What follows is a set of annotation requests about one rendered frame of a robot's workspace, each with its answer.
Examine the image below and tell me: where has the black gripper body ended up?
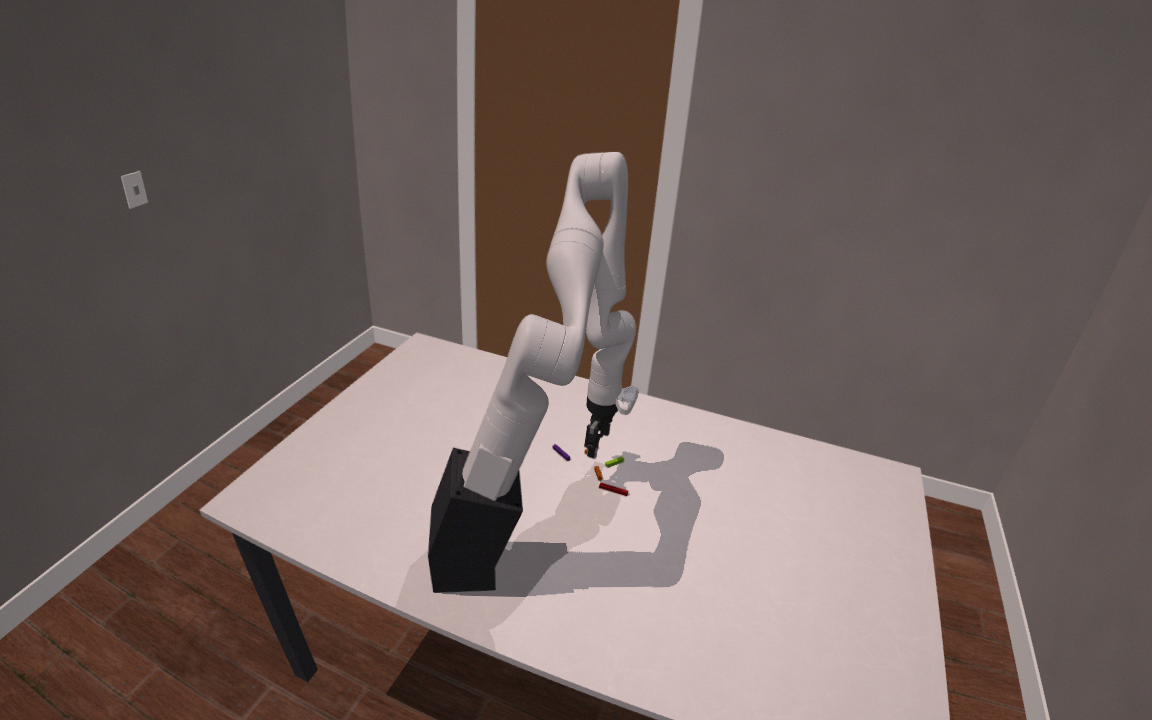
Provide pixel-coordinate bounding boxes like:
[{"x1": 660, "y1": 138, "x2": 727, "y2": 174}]
[{"x1": 586, "y1": 397, "x2": 617, "y2": 431}]

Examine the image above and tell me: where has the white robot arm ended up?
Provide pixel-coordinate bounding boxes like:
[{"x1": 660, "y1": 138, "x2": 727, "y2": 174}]
[{"x1": 462, "y1": 152, "x2": 639, "y2": 501}]

